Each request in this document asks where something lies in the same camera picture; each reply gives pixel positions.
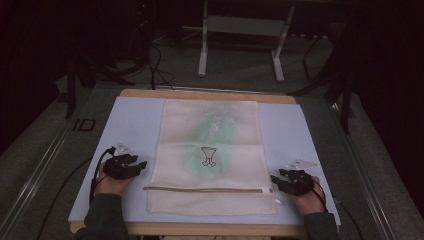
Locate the person's right hand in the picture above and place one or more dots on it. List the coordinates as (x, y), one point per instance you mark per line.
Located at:
(311, 201)

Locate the white mesh laundry bag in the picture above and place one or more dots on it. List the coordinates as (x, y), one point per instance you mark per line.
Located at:
(210, 193)

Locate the green garment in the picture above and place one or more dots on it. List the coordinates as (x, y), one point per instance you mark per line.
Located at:
(213, 128)

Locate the metal floor rail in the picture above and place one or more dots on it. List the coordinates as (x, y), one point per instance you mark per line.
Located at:
(40, 173)
(363, 173)

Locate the white metal stand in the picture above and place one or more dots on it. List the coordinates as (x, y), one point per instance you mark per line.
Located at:
(246, 26)

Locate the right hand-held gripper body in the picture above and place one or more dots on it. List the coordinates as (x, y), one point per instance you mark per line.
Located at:
(298, 183)

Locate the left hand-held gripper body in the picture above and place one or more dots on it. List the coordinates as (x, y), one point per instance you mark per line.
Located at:
(118, 168)

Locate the person's left hand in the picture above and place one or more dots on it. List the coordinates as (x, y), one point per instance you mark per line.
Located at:
(111, 186)

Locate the black stand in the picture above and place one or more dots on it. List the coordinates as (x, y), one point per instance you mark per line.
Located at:
(83, 71)
(340, 86)

